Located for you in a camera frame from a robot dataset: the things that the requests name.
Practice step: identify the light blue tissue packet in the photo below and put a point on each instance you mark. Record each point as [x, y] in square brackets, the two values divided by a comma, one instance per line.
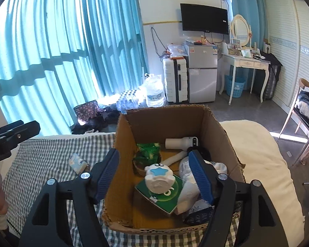
[78, 163]

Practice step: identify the black object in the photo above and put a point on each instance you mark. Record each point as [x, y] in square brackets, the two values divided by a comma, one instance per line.
[204, 153]

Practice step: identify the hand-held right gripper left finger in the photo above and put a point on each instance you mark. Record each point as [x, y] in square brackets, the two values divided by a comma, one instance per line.
[108, 172]

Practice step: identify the dark clothes heap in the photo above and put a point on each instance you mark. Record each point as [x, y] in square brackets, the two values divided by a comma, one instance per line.
[97, 122]

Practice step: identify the pile of clothes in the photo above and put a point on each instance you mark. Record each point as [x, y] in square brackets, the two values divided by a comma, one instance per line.
[307, 105]

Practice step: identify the large clear water jug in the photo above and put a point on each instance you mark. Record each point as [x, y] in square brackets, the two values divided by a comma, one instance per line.
[154, 92]

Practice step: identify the white dressing table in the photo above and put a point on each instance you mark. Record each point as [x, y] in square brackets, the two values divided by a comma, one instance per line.
[244, 61]

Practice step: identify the green and white medicine box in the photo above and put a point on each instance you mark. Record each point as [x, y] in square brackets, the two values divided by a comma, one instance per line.
[167, 198]

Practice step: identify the small white bottles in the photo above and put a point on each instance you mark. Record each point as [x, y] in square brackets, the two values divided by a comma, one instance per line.
[180, 142]

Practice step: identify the dark floral bag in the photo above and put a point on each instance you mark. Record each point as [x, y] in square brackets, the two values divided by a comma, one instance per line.
[86, 110]

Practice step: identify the brown round container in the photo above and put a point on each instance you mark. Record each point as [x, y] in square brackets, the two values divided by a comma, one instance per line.
[139, 168]

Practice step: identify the brown cardboard box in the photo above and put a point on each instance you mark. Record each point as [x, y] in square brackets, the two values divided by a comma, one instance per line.
[164, 121]

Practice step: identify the black checked bag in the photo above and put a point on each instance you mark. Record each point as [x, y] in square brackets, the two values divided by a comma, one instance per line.
[273, 77]

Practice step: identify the white lace cloth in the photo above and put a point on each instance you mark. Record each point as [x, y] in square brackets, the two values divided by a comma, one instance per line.
[186, 193]

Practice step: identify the blue plastic basket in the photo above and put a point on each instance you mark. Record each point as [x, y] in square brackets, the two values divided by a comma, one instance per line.
[235, 87]

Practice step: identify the white louvred wardrobe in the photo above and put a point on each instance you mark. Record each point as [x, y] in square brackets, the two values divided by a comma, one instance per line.
[285, 30]

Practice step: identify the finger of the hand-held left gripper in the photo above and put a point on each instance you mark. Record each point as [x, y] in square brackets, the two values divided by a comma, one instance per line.
[0, 132]
[25, 132]

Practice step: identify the wide teal window curtain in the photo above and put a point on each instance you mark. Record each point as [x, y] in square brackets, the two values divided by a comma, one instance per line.
[54, 56]

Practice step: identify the silver mini fridge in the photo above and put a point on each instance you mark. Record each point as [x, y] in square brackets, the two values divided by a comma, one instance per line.
[202, 82]

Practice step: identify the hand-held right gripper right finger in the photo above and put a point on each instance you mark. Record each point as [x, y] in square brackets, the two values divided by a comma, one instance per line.
[200, 180]

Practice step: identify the pack of water bottles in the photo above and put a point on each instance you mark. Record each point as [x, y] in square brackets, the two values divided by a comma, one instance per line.
[130, 101]

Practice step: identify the narrow teal curtain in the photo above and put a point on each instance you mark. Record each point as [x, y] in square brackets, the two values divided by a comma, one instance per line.
[249, 0]

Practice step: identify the clear plastic bags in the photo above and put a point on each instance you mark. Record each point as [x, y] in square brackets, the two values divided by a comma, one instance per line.
[176, 50]

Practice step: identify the green checkered bed sheet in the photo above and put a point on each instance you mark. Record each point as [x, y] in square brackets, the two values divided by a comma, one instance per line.
[46, 159]

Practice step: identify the dark blue patterned pouch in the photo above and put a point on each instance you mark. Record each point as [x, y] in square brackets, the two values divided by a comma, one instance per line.
[198, 214]

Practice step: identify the black wall television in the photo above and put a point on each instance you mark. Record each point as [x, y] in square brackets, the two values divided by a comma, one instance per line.
[203, 18]

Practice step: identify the cream white duvet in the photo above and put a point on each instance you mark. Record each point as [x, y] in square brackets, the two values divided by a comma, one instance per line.
[267, 164]

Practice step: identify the white suitcase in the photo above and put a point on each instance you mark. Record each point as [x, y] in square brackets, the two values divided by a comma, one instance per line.
[171, 82]

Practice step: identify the wooden chair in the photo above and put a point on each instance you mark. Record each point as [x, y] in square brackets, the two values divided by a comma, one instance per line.
[307, 83]

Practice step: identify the oval white framed mirror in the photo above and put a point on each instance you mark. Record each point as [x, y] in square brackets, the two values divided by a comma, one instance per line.
[240, 30]

